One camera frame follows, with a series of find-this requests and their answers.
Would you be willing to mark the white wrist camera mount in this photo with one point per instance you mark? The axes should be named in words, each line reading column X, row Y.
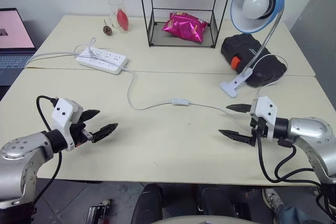
column 265, row 108
column 63, row 111

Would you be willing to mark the laptop with pink screen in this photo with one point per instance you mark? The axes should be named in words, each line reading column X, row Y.
column 13, row 32

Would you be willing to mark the pink snack bag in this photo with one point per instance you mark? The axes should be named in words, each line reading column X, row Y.
column 183, row 27

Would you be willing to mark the black metal floor bracket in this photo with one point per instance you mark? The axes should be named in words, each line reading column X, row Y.
column 97, row 211

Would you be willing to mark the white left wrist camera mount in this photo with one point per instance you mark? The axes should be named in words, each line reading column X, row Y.
column 63, row 111

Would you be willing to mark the dark rounded shape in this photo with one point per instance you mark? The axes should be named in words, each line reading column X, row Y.
column 215, row 200
column 147, row 203

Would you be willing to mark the beige rounded robot body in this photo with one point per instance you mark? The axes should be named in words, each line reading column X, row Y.
column 204, row 220

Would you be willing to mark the blue clip desk lamp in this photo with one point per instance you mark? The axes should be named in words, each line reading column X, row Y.
column 249, row 22

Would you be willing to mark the black case with orange latch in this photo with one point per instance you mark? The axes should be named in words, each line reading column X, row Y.
column 236, row 45

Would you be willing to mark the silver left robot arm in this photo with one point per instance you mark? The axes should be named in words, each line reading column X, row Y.
column 18, row 155

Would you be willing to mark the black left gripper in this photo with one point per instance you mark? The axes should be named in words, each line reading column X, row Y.
column 77, row 132

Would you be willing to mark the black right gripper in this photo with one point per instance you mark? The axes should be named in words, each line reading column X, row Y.
column 258, row 129

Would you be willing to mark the blue jeans leg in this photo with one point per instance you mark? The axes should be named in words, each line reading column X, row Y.
column 296, row 214

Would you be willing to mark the white power strip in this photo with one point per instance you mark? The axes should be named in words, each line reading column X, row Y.
column 102, row 60

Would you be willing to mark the red bulb-shaped object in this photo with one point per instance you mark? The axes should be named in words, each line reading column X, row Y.
column 123, row 19

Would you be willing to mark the clear glass cup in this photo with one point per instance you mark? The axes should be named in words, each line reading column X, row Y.
column 115, row 6

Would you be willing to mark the grey worn shoe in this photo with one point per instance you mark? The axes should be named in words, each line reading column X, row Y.
column 273, row 200

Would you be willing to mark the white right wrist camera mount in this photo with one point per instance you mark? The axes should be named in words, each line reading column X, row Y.
column 265, row 108

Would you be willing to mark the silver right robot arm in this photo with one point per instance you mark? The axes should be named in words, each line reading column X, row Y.
column 309, row 132

